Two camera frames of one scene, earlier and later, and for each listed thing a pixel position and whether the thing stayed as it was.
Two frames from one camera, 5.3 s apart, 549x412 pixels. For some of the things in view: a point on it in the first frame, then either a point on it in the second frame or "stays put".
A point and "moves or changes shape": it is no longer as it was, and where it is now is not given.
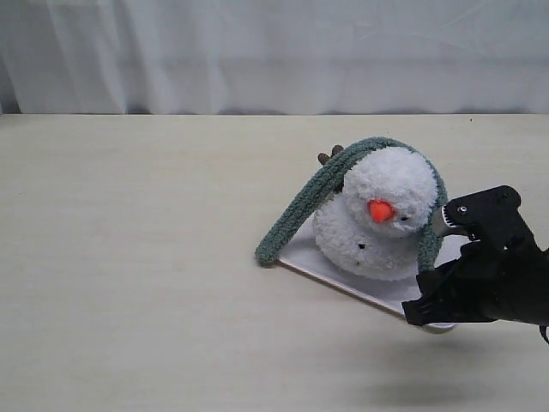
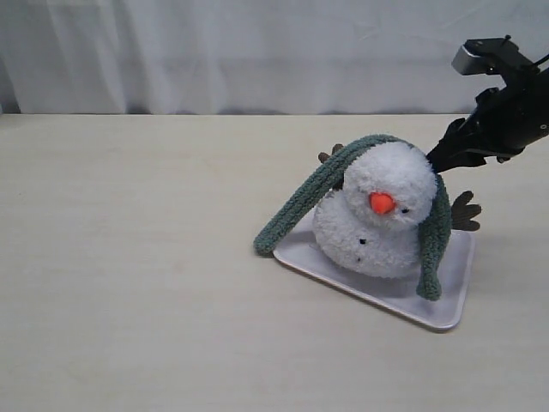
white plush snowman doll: (373, 230) stays put
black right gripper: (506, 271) -> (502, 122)
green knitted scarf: (329, 178) moves or changes shape
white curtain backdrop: (274, 57) stays put
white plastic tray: (305, 253) stays put
